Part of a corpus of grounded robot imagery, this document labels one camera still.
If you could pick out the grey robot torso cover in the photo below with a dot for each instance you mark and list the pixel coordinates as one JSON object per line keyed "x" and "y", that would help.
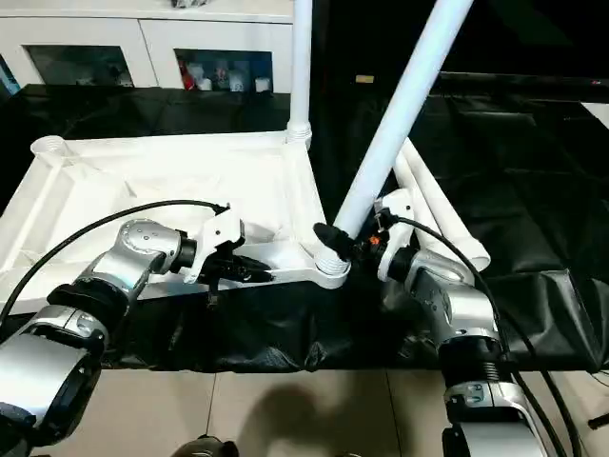
{"x": 12, "y": 428}

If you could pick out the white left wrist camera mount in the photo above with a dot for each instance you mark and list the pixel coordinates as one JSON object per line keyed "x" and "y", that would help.
{"x": 216, "y": 233}

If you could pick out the dark rounded robot part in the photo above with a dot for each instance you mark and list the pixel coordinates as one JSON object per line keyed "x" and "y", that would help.
{"x": 209, "y": 447}

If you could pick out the small white box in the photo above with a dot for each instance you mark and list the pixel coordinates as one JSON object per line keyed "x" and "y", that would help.
{"x": 261, "y": 85}

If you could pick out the white bottle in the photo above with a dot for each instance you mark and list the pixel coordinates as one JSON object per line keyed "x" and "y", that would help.
{"x": 236, "y": 83}

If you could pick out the white plastic table top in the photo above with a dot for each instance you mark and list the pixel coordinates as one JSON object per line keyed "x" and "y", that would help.
{"x": 143, "y": 157}

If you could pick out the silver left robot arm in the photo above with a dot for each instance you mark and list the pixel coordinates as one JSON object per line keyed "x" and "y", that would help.
{"x": 133, "y": 247}

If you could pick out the white plastic table leg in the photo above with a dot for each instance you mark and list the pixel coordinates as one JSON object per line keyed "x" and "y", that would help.
{"x": 404, "y": 105}
{"x": 447, "y": 209}
{"x": 300, "y": 71}
{"x": 411, "y": 178}

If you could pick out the small tan box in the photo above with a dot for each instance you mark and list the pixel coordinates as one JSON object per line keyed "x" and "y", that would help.
{"x": 364, "y": 79}

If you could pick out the black mat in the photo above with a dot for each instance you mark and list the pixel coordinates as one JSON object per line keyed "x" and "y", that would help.
{"x": 523, "y": 190}

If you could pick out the thin black rod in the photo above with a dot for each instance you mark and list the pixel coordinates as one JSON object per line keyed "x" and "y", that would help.
{"x": 600, "y": 421}

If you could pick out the white flat board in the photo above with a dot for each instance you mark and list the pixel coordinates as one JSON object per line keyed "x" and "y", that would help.
{"x": 598, "y": 113}

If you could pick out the small white jar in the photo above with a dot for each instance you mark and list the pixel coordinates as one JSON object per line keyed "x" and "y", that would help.
{"x": 205, "y": 85}

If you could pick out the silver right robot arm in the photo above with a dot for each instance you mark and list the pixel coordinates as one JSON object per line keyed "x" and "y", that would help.
{"x": 457, "y": 300}

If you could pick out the red bottle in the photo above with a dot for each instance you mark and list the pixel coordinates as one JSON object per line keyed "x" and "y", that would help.
{"x": 188, "y": 78}

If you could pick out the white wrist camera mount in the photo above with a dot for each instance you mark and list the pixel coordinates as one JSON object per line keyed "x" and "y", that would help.
{"x": 397, "y": 209}
{"x": 216, "y": 233}

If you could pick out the blue box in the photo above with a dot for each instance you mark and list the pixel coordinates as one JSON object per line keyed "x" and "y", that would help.
{"x": 8, "y": 78}

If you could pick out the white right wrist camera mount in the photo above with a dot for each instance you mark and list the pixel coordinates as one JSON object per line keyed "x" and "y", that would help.
{"x": 397, "y": 209}

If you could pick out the white cabinet with glass doors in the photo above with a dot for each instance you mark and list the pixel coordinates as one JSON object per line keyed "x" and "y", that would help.
{"x": 143, "y": 33}

